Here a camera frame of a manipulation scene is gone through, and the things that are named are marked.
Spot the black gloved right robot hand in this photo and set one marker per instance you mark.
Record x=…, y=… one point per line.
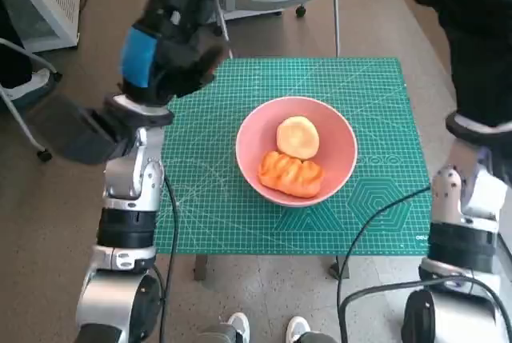
x=480, y=39

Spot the bare left robot hand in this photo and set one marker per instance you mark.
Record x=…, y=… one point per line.
x=168, y=59

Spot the pale round toy bread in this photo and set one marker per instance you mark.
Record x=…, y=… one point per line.
x=298, y=137

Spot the orange braided toy bread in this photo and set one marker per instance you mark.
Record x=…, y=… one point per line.
x=290, y=175

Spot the pink bowl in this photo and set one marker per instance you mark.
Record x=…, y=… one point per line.
x=336, y=139

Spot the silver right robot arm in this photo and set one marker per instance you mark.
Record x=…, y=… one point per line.
x=448, y=199

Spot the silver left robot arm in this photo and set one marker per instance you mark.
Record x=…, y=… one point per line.
x=128, y=175

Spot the grey chair with metal legs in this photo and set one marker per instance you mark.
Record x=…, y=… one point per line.
x=32, y=83

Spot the black jacket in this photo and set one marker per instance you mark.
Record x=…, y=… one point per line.
x=12, y=55

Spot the green cutting mat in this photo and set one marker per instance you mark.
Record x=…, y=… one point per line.
x=224, y=223

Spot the black table leg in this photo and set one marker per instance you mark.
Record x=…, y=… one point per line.
x=343, y=267
x=200, y=267

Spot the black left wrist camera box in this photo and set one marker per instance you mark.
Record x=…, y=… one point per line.
x=88, y=131

